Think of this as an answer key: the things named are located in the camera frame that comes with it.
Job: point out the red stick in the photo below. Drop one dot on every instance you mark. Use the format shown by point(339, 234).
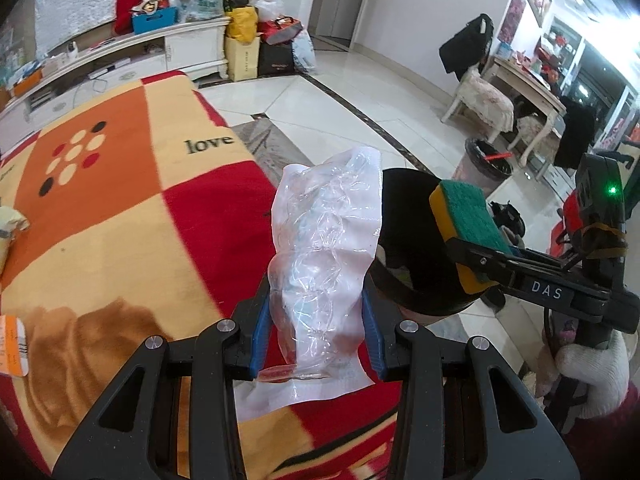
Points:
point(498, 156)

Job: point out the grey floor mat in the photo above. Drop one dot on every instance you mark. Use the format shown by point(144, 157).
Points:
point(255, 135)

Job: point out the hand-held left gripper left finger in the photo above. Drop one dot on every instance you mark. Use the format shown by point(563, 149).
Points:
point(261, 325)

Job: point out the white quilted cloth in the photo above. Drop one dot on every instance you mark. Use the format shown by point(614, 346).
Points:
point(75, 5)

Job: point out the cardboard box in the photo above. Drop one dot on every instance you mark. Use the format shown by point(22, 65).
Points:
point(242, 60)

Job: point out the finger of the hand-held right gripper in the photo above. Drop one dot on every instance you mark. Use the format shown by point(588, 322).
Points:
point(480, 257)
point(535, 256)

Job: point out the clear plastic bag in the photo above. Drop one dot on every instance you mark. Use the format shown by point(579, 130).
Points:
point(270, 5)

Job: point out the white chair with jacket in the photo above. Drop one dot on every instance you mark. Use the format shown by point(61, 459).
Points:
point(482, 97)

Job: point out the person's right hand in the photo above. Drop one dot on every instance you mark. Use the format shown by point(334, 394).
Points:
point(600, 380)

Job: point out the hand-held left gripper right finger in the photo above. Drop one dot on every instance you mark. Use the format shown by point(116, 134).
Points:
point(372, 330)

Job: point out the orange packet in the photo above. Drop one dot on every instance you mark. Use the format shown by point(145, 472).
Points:
point(10, 345)

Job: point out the black hanging garment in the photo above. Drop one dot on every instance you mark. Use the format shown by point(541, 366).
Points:
point(575, 130)

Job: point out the black shopping bag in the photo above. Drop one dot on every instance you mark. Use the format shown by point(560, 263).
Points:
point(275, 60)

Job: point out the grey door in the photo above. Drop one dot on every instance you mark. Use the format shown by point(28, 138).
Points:
point(340, 0)

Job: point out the cream dining table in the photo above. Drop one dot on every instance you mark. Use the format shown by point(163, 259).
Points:
point(520, 80)

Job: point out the black jacket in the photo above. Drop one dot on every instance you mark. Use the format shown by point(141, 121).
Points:
point(465, 45)

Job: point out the round bin with black liner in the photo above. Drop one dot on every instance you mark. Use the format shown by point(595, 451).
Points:
point(480, 172)

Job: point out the cream snack bag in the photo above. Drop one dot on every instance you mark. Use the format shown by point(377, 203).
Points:
point(10, 225)

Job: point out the small white camera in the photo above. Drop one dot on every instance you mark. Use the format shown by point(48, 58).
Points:
point(73, 48)

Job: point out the blue basket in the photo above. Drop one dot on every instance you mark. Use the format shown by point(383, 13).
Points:
point(155, 21)

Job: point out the white printed plastic bag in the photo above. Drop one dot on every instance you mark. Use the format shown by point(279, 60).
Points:
point(304, 52)

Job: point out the person's right forearm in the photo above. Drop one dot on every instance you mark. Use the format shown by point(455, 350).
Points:
point(620, 445)

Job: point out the black trash bin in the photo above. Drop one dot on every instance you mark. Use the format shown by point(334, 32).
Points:
point(415, 240)

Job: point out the yellow green sponge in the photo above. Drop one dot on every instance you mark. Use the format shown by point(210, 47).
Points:
point(467, 210)

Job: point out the clear plastic packaging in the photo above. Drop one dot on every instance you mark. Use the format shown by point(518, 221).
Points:
point(320, 240)

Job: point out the black shoes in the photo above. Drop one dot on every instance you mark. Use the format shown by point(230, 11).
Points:
point(505, 217)

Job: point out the yellow bag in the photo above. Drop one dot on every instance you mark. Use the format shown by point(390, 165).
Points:
point(244, 25)

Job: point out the white tv cabinet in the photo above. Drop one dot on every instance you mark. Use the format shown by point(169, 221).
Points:
point(190, 42)

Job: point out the orange red printed blanket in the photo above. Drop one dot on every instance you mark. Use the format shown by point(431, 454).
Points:
point(125, 200)

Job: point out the white green plastic bag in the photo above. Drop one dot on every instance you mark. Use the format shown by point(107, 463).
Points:
point(202, 5)

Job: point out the white chair lace cushion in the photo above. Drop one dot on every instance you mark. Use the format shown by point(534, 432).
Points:
point(537, 132)

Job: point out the red gift bag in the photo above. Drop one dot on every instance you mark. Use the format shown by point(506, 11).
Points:
point(282, 30)

